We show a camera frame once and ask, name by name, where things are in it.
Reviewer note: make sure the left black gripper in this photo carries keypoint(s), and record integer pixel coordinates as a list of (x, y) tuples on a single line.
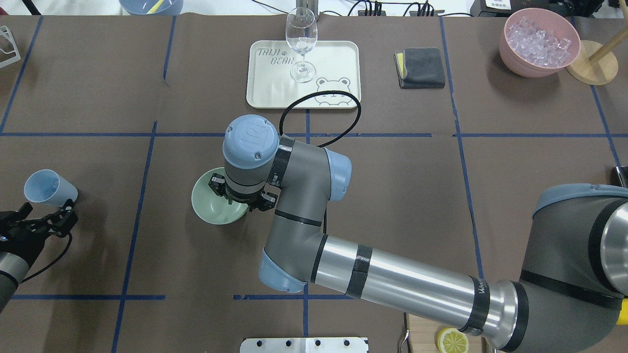
[(19, 239)]

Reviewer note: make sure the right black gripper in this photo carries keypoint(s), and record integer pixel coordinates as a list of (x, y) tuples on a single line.
[(217, 186)]

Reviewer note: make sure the light blue cup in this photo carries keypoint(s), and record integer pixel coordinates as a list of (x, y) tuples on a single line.
[(49, 188)]

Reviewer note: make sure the green bowl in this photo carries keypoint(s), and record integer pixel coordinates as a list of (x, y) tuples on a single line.
[(212, 208)]

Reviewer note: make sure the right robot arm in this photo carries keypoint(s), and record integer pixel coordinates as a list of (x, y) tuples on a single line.
[(529, 267)]

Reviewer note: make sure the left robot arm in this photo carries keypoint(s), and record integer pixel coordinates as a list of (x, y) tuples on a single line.
[(13, 269)]

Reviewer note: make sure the blue bowl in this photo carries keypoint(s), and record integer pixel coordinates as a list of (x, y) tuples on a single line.
[(140, 7)]

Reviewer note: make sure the pink bowl with ice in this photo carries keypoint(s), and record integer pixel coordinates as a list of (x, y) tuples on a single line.
[(536, 42)]

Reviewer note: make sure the metal ice scoop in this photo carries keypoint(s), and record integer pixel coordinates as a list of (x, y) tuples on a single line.
[(621, 176)]

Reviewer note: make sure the cream bear tray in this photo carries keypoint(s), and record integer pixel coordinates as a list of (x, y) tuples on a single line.
[(276, 79)]

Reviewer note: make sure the clear wine glass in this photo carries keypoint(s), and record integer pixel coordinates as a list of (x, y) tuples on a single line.
[(301, 33)]

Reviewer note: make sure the grey folded cloth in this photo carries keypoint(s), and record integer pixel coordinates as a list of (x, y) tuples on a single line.
[(420, 68)]

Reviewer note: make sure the wooden cutting board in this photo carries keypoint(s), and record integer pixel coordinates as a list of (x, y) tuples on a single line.
[(421, 333)]

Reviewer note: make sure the yellow plastic fork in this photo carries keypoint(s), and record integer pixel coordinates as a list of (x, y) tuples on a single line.
[(153, 9)]

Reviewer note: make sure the lemon half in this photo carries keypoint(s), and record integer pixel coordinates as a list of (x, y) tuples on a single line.
[(451, 340)]

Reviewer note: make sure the wooden mug tree stand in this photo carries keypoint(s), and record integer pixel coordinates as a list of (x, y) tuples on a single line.
[(595, 63)]

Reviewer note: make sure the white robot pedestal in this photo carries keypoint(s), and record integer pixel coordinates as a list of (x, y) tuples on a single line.
[(305, 345)]

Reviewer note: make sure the white wire cup rack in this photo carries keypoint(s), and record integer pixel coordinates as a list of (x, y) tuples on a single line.
[(9, 52)]

